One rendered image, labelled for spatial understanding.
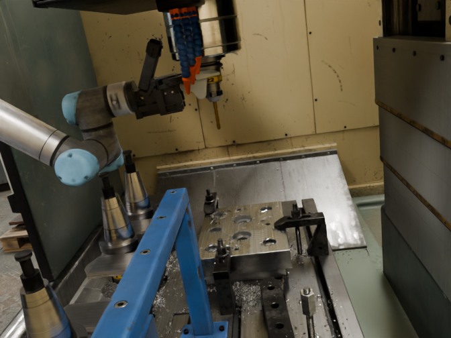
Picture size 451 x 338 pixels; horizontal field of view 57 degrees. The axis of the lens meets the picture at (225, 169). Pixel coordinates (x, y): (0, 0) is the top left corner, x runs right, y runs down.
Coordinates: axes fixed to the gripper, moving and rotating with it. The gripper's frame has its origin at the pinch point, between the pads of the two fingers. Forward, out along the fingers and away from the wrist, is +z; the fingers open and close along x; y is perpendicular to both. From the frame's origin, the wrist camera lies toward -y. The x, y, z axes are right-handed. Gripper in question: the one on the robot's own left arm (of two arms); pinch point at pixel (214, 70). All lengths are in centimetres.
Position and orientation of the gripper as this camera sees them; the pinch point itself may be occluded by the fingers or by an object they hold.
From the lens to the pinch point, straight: 95.9
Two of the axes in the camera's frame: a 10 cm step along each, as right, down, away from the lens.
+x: -0.1, 3.1, -9.5
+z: 9.8, -1.9, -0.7
